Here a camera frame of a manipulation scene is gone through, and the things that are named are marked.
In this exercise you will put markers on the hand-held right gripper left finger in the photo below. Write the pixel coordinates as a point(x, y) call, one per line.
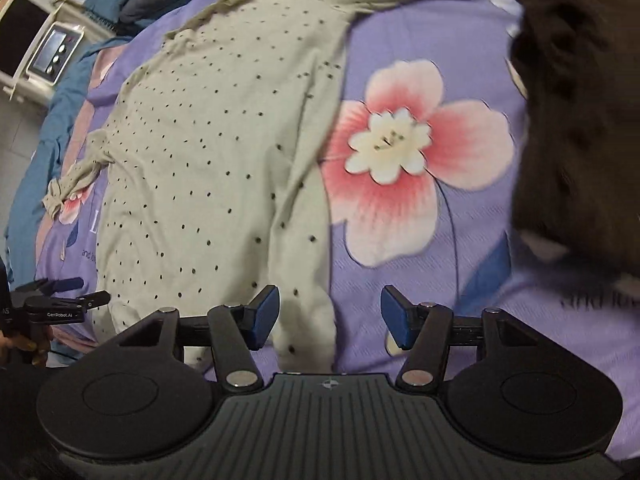
point(265, 317)

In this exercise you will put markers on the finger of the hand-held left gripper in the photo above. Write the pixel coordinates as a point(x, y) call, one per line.
point(65, 312)
point(55, 285)

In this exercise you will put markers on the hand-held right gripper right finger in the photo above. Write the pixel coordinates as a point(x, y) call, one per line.
point(395, 317)

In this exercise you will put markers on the beige polka dot garment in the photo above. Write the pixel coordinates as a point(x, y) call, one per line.
point(200, 160)

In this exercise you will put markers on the purple floral bed sheet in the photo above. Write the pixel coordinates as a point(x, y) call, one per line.
point(425, 270)

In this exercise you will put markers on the blue quilt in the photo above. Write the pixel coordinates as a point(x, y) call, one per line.
point(35, 160)

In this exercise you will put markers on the white device with control panel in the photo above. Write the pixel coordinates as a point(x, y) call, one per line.
point(54, 52)

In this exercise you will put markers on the white cabinet with dark panel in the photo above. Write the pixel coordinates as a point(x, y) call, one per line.
point(17, 35)

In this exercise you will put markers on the dark brown cloth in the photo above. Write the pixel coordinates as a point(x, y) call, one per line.
point(580, 110)

